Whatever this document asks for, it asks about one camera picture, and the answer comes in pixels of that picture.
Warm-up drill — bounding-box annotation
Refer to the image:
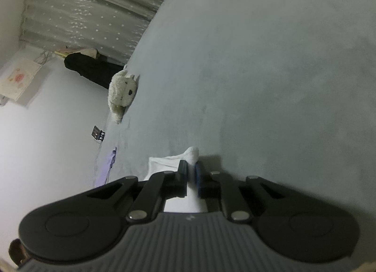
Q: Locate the purple garment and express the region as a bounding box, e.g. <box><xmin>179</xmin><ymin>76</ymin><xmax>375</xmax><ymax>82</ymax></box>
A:
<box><xmin>95</xmin><ymin>147</ymin><xmax>118</xmax><ymax>187</ymax></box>

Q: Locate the grey bed sheet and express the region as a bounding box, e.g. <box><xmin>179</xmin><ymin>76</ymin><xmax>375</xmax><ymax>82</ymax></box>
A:
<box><xmin>95</xmin><ymin>0</ymin><xmax>376</xmax><ymax>261</ymax></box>

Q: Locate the white garment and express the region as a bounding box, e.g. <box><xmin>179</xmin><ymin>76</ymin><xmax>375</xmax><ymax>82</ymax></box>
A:
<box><xmin>143</xmin><ymin>146</ymin><xmax>206</xmax><ymax>213</ymax></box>

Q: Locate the wall socket with plug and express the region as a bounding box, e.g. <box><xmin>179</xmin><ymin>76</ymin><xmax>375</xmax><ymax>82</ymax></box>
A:
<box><xmin>91</xmin><ymin>125</ymin><xmax>106</xmax><ymax>142</ymax></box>

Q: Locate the grey star-print curtain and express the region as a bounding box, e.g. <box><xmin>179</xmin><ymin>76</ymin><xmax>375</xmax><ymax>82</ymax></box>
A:
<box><xmin>19</xmin><ymin>0</ymin><xmax>180</xmax><ymax>65</ymax></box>

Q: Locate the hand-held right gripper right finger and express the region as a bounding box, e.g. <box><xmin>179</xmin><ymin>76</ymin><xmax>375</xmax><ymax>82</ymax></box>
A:
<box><xmin>195</xmin><ymin>163</ymin><xmax>297</xmax><ymax>223</ymax></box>

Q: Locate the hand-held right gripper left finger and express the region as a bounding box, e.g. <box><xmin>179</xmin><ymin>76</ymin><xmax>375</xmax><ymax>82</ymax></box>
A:
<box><xmin>84</xmin><ymin>160</ymin><xmax>188</xmax><ymax>222</ymax></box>

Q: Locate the white wall hanging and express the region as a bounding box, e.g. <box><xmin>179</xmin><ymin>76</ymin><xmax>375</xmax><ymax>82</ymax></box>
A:
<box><xmin>0</xmin><ymin>57</ymin><xmax>43</xmax><ymax>109</ymax></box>

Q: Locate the black hanging garment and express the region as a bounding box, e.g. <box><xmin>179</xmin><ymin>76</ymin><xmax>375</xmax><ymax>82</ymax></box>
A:
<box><xmin>64</xmin><ymin>51</ymin><xmax>128</xmax><ymax>90</ymax></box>

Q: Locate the white plush dog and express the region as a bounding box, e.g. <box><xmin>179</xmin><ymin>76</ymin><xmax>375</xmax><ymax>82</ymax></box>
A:
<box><xmin>108</xmin><ymin>69</ymin><xmax>141</xmax><ymax>124</ymax></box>

